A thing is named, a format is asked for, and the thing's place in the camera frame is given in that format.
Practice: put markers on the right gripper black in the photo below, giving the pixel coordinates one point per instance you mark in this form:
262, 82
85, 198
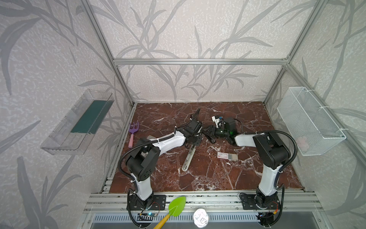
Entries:
213, 132

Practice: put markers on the beige stapler black cap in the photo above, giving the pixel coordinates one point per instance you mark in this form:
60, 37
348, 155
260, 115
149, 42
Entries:
189, 158

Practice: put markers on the white red staple box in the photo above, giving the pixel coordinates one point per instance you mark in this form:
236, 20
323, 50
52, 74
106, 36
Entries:
227, 156

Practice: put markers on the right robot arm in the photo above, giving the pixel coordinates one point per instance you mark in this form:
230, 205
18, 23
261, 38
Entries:
277, 150

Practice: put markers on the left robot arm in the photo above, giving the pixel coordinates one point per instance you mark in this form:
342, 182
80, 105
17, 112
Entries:
139, 162

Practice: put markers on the grey rectangular block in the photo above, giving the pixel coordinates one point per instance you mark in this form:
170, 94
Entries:
152, 138

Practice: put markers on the purple pink toy rake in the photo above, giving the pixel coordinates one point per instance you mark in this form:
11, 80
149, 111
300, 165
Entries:
134, 127

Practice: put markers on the green plastic toy shovel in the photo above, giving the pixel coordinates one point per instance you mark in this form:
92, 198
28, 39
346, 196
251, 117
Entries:
175, 209

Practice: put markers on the crumpled white paper cup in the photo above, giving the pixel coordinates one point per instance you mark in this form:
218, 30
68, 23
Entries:
200, 218

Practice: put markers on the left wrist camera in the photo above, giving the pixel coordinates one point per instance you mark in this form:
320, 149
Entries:
194, 127

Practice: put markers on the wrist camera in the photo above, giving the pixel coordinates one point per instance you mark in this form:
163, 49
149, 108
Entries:
194, 127
219, 121

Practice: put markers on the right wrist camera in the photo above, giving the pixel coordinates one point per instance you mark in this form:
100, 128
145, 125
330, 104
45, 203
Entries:
219, 121

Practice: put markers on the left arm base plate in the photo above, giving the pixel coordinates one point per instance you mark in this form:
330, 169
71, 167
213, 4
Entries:
154, 202

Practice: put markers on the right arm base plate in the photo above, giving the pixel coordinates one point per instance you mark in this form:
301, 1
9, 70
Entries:
259, 201

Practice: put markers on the white wire mesh basket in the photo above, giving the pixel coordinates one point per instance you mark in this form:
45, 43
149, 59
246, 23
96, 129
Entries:
313, 129

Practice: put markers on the aluminium front rail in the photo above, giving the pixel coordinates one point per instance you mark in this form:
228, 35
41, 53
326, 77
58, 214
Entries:
212, 201

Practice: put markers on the clear plastic wall tray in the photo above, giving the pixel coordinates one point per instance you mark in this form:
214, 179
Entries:
77, 129

